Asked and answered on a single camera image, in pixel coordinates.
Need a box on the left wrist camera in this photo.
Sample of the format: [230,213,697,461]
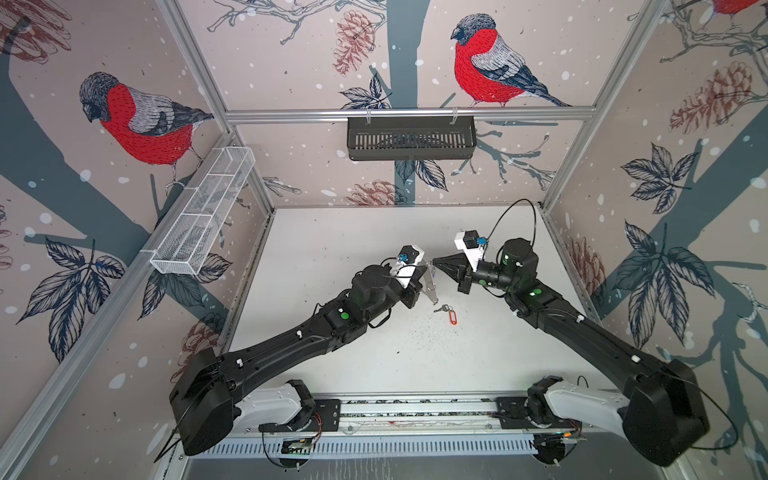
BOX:
[391,245,427,287]

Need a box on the black hanging wire basket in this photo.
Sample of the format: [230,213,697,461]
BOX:
[347,116,477,161]

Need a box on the silver metal carabiner keyring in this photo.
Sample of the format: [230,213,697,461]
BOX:
[420,261,439,305]

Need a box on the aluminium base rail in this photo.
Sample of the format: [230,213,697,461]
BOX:
[224,392,667,460]

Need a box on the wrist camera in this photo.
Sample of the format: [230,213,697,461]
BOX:
[454,230,488,271]
[391,245,427,287]

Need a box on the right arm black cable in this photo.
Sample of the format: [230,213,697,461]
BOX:
[482,198,538,247]

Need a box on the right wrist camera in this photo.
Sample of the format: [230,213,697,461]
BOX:
[454,230,488,271]

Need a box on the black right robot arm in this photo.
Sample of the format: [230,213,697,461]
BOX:
[433,238,710,467]

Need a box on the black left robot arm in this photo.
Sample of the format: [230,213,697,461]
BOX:
[169,265,428,456]

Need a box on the horizontal aluminium frame bar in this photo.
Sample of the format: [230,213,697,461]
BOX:
[224,106,597,125]

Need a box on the white mesh wire shelf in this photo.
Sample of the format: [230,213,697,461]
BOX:
[150,146,255,275]

